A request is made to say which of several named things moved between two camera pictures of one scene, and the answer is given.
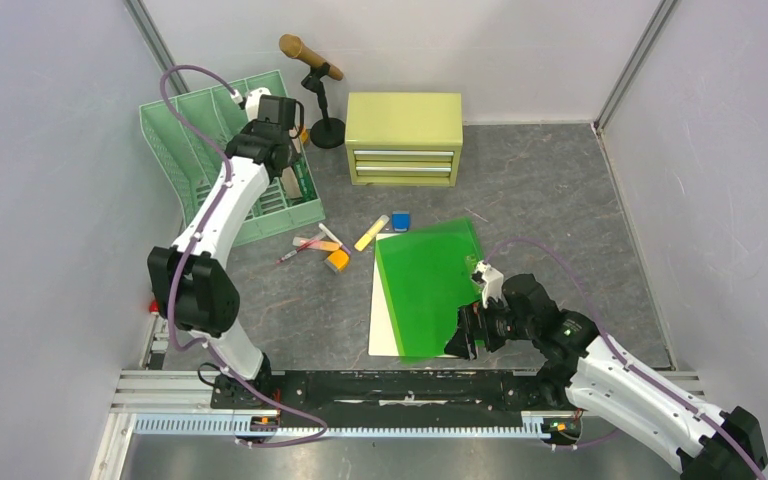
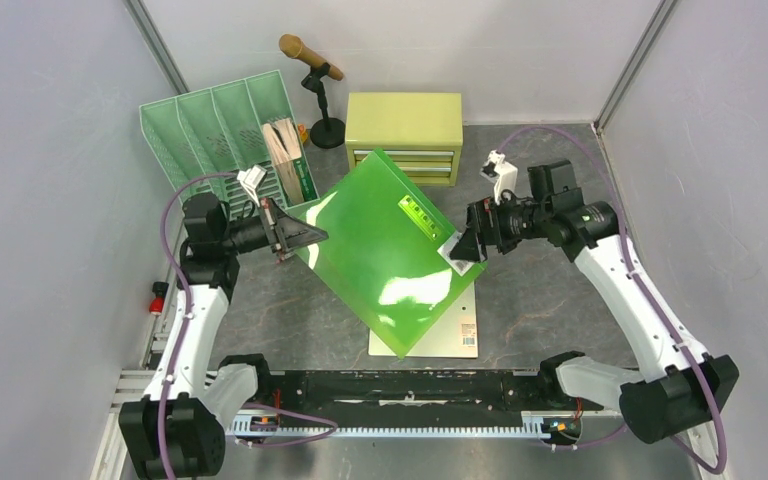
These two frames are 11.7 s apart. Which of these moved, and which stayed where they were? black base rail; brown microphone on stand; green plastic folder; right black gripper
Moved: right black gripper; green plastic folder
Stayed: brown microphone on stand; black base rail
